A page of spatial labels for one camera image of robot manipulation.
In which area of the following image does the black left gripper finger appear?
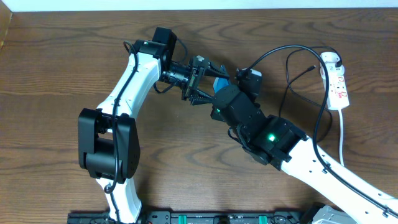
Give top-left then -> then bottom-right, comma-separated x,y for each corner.
204,62 -> 229,79
189,89 -> 213,105

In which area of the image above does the blue smartphone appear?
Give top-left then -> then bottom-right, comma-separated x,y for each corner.
213,65 -> 231,94

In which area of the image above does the black USB charging cable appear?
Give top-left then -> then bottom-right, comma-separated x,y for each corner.
278,45 -> 343,143

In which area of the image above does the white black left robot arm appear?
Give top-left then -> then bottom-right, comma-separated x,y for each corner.
78,27 -> 229,223

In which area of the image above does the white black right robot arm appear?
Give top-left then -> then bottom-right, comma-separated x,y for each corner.
212,85 -> 397,223

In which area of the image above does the white USB charger adapter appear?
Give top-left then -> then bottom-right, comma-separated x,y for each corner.
320,52 -> 345,80

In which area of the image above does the white power strip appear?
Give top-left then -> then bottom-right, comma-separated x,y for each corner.
319,51 -> 350,111

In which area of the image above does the white power strip cord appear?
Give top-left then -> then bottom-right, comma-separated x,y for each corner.
337,108 -> 345,167

